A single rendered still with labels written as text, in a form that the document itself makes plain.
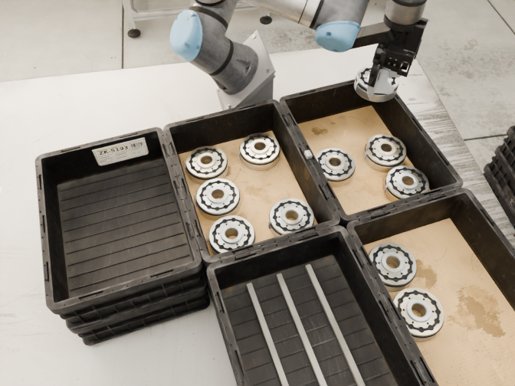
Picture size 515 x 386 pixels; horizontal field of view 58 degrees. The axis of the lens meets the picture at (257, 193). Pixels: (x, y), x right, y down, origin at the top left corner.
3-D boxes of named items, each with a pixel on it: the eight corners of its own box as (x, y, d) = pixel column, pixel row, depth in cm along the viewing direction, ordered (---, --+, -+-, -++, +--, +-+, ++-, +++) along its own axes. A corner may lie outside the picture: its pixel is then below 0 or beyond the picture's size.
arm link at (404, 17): (383, 1, 89) (395, -20, 93) (378, 21, 93) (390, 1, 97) (421, 11, 87) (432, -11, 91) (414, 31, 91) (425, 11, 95)
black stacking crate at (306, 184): (169, 157, 122) (162, 126, 113) (274, 130, 128) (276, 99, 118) (210, 289, 100) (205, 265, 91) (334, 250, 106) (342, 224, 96)
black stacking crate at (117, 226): (53, 186, 116) (35, 157, 107) (168, 157, 122) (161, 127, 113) (68, 333, 94) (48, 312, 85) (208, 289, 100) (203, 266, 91)
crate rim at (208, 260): (163, 132, 114) (161, 125, 112) (276, 104, 120) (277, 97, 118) (205, 270, 92) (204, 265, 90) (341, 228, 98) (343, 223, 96)
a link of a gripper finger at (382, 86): (386, 111, 107) (398, 76, 100) (362, 103, 108) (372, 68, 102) (389, 105, 109) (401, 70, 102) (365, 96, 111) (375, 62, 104)
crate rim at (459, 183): (276, 104, 120) (277, 97, 118) (379, 79, 125) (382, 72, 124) (342, 228, 98) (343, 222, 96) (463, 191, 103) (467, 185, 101)
